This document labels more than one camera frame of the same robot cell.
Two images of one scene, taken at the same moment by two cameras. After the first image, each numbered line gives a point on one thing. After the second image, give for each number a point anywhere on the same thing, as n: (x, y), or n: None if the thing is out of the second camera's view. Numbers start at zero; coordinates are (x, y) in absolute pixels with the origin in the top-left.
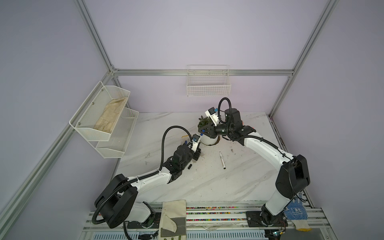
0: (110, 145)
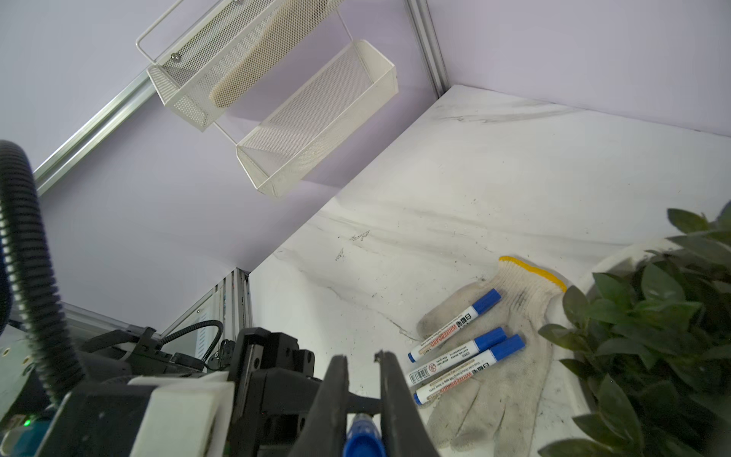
0: (283, 79)
